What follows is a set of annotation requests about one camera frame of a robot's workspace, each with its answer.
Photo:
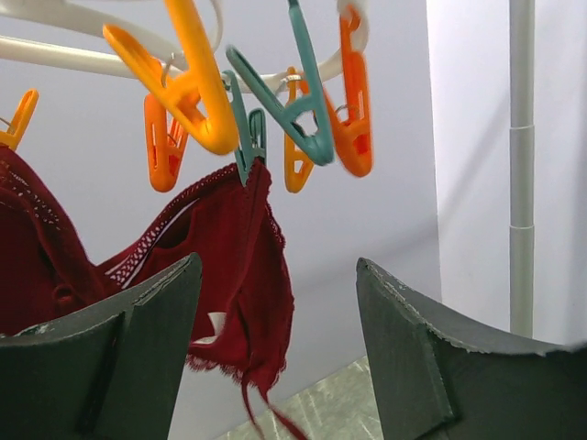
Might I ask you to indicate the dark red lace bra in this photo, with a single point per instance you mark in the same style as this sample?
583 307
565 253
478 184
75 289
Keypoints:
245 307

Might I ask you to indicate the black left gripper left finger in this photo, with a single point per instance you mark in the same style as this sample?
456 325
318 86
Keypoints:
109 371

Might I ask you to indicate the yellow-orange clothespin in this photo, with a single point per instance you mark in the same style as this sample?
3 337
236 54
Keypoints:
196 98
297 166

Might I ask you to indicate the teal clothespin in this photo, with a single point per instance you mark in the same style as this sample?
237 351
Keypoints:
251 129
318 147

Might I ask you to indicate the silver clothes rack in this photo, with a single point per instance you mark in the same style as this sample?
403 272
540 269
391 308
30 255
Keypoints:
522 165

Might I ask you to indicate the orange clothespin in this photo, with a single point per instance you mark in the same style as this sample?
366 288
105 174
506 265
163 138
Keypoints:
351 123
165 142
17 126

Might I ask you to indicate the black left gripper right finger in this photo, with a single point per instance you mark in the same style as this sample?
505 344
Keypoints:
438 374

